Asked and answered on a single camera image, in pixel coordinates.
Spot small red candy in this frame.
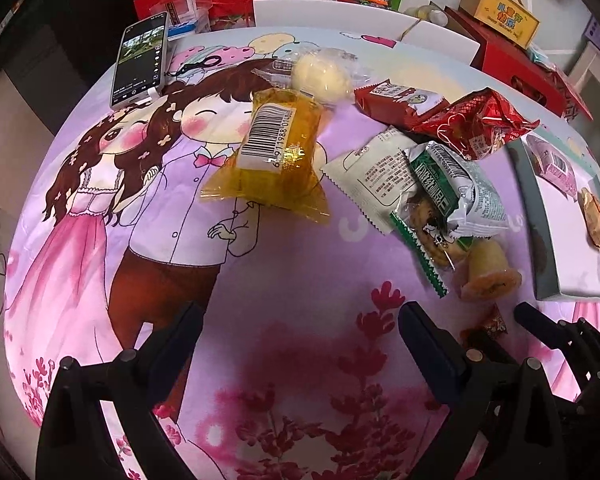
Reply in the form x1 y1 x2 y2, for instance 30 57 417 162
459 305 509 347

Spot tan snack packet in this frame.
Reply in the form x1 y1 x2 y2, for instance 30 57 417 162
577 187 600 252

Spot green and white snack packet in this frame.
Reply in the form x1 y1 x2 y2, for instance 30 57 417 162
405 141 509 237

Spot red crinkled snack packet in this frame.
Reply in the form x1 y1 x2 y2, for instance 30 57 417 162
414 87 542 162

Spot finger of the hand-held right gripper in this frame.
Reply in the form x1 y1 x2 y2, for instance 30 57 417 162
513 302 600 405

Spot black keychain cord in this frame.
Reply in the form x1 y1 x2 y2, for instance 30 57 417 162
164 56 222 82

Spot blue tissue pack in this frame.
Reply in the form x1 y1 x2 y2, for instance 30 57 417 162
524 44 557 69

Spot clear plastic box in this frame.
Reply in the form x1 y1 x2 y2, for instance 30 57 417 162
149 0 214 37

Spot white cardboard box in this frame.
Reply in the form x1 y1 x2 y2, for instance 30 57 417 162
252 0 481 68

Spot pale round bottles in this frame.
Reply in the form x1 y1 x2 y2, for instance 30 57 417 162
404 3 449 27

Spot white box with teal edge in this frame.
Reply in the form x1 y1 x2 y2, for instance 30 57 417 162
506 131 600 302

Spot patterned red box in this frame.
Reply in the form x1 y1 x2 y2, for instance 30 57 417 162
550 66 594 122

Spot printed cartoon blanket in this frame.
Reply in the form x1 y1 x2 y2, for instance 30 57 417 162
2 25 600 480

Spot small cake in clear wrapper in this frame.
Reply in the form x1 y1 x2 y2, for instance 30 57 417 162
454 239 524 304

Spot yellow carton with handle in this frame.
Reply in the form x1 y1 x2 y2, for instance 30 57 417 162
456 0 542 50

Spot pink snack packet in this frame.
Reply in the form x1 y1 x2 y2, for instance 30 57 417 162
524 134 582 197

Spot yellow snack packet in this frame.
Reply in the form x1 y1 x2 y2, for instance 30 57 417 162
200 88 332 224

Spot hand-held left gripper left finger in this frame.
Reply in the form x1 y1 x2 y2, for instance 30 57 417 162
35 301 204 480

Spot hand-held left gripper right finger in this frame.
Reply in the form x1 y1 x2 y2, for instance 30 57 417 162
397 301 567 480

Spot large red gift box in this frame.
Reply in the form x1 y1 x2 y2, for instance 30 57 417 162
444 6 567 117

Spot red box with cord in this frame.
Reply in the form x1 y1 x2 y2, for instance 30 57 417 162
132 0 257 32

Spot green clear biscuit packet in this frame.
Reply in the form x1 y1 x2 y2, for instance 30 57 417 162
389 187 477 299

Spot round bun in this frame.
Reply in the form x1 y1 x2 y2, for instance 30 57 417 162
252 47 372 107

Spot white smartphone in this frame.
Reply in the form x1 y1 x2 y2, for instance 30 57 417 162
109 11 171 109

